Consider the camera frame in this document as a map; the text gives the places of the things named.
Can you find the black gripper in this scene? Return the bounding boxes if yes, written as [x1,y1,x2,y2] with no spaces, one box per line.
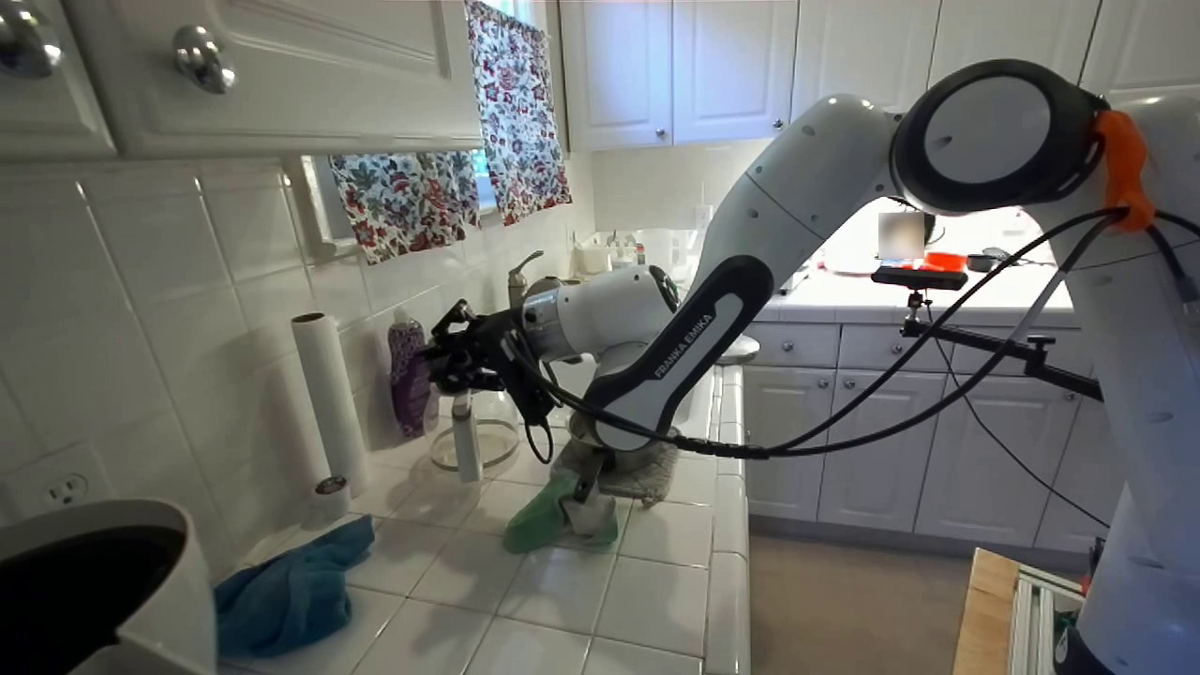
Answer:
[420,297,534,396]

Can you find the purple soap bottle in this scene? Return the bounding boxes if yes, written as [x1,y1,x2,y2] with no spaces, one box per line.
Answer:
[385,310,444,442]

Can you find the metal faucet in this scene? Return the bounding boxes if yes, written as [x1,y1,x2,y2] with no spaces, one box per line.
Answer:
[504,247,550,310]

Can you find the white paper towel roll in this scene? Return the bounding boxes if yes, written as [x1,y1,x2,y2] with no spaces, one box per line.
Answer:
[290,306,375,528]

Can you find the white bottle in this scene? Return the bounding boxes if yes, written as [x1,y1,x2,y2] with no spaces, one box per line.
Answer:
[569,232,610,282]

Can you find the green cloth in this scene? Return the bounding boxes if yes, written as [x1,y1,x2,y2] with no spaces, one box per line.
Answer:
[499,467,624,557]

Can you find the grey dish mat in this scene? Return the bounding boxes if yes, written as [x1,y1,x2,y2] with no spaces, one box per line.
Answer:
[556,446,685,510]

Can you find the floral curtain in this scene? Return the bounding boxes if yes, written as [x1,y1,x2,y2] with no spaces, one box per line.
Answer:
[325,0,576,266]

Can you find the blue cloth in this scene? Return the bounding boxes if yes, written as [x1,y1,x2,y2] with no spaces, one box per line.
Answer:
[215,515,377,665]

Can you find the white upper cabinet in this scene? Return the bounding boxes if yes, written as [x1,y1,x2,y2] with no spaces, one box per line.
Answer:
[0,0,487,161]

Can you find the round metal cabinet knob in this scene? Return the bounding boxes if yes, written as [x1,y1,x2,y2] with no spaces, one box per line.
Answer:
[0,5,69,81]
[170,22,240,97]

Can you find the white far upper cabinets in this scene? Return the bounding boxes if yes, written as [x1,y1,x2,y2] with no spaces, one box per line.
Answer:
[556,0,1200,157]

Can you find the white cabinets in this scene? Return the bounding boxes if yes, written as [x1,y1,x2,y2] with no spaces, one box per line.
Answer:
[742,313,1130,557]
[556,0,1200,157]

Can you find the white far lower cabinets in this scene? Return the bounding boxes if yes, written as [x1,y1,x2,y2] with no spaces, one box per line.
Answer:
[742,313,1130,557]

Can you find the wooden table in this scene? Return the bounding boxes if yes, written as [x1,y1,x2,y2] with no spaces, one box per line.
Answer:
[950,543,1025,675]

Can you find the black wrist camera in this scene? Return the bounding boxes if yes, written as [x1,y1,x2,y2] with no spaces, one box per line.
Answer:
[492,357,560,433]

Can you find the glass carafe with white handle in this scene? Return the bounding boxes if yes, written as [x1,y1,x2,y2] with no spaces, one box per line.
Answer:
[427,386,525,487]

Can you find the white wall outlet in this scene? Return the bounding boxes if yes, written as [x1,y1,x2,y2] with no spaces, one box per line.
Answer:
[2,442,111,517]

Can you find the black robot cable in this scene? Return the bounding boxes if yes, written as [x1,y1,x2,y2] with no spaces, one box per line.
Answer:
[521,202,1200,537]

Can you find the black orange stereo camera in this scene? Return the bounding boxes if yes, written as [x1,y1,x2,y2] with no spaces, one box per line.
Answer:
[871,247,974,297]

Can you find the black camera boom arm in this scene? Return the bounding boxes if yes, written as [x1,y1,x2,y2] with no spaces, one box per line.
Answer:
[895,287,1111,403]

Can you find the aluminium base frame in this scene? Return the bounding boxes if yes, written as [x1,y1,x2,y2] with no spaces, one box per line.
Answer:
[1007,557,1096,675]

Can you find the orange cable strap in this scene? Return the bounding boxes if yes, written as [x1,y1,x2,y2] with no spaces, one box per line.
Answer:
[1092,108,1156,237]

